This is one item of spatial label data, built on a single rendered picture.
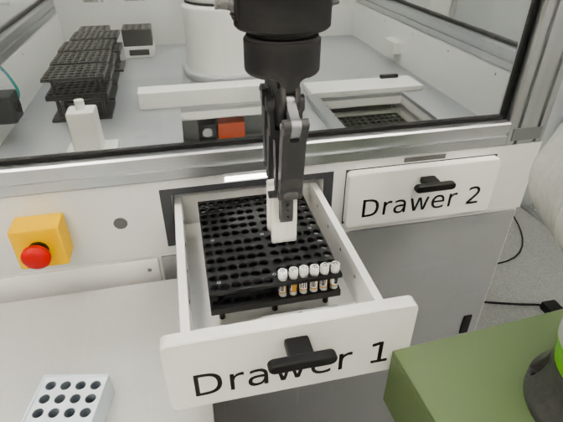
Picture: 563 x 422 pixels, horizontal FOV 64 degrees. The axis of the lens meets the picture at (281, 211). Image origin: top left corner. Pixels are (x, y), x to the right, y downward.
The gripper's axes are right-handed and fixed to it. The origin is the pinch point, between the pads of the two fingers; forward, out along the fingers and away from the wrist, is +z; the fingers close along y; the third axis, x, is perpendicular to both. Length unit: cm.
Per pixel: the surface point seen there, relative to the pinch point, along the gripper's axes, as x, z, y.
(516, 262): 126, 98, -87
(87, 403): -25.7, 21.0, 5.9
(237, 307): -6.1, 13.5, 1.2
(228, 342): -8.1, 8.7, 11.1
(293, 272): 1.5, 9.1, 0.8
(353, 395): 24, 73, -22
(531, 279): 125, 98, -76
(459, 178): 37.3, 10.0, -19.4
